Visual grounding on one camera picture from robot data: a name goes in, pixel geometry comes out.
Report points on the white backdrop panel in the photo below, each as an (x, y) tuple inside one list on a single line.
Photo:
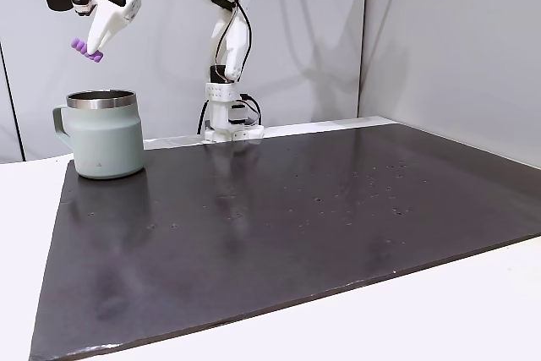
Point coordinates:
[(456, 39), (169, 61)]

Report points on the pale green metal-rimmed mug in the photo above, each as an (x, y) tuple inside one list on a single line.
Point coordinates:
[(107, 137)]

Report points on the black glossy table mat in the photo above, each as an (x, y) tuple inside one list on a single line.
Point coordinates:
[(270, 230)]

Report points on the purple ribbed pen grip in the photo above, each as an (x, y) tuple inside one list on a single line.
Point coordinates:
[(91, 54)]

